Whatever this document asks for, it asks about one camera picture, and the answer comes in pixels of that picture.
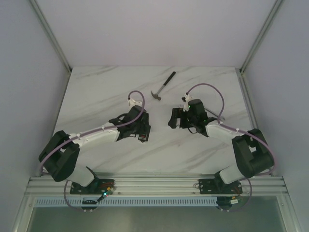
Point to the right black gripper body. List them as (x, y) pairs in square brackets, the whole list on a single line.
[(187, 120)]

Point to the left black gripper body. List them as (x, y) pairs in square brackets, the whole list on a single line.
[(144, 130)]

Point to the black fuse box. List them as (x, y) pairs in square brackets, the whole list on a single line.
[(143, 137)]

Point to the clear plastic fuse box cover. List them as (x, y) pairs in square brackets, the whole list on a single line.
[(178, 123)]

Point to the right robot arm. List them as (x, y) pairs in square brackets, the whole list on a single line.
[(251, 154)]

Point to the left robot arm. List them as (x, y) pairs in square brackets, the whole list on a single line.
[(60, 155)]

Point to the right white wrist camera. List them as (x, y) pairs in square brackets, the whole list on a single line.
[(186, 99)]

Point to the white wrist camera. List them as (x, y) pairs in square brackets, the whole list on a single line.
[(186, 99), (133, 102)]

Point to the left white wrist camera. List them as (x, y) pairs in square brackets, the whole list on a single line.
[(133, 102)]

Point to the claw hammer black handle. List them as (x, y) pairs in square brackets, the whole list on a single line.
[(156, 95)]

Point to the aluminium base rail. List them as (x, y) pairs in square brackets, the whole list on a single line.
[(149, 185)]

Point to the white slotted cable duct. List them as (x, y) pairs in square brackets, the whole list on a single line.
[(125, 201)]

